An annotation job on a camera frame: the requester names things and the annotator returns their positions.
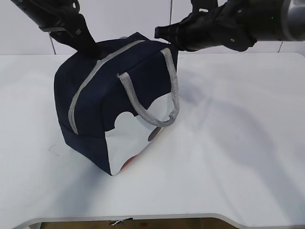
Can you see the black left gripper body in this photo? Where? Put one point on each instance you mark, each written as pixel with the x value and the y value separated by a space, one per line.
pixel 62 16

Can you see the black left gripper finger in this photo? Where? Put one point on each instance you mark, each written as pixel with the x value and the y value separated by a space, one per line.
pixel 80 40

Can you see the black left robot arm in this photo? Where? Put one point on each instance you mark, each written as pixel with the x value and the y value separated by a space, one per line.
pixel 28 7

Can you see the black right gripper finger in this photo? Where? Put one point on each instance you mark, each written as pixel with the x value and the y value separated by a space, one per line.
pixel 191 34

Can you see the navy blue lunch bag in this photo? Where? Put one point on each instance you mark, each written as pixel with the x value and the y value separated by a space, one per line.
pixel 110 108

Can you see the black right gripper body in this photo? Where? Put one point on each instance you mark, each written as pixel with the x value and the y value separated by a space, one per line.
pixel 232 33

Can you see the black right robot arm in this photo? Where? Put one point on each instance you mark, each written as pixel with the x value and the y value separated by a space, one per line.
pixel 274 20

